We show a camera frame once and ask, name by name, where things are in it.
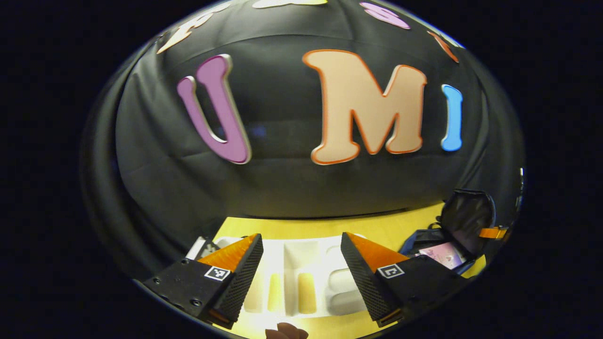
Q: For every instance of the white bookshelf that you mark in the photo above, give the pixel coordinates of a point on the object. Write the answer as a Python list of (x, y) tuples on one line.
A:
[(301, 263)]

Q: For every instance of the blue schoolbag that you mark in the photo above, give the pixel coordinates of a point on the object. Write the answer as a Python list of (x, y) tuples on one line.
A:
[(466, 216)]

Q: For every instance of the black book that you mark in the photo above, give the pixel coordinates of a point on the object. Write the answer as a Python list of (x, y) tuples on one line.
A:
[(205, 247)]

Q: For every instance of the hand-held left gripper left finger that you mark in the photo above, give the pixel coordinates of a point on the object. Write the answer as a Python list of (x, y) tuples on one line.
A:
[(242, 282)]

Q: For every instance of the black backdrop cloth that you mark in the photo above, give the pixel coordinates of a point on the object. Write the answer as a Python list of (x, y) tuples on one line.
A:
[(282, 179)]

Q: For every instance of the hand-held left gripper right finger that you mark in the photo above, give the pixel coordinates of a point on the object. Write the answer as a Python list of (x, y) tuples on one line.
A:
[(362, 282)]

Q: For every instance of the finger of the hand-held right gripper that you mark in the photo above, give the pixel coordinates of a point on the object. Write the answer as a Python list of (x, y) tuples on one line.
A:
[(492, 232)]

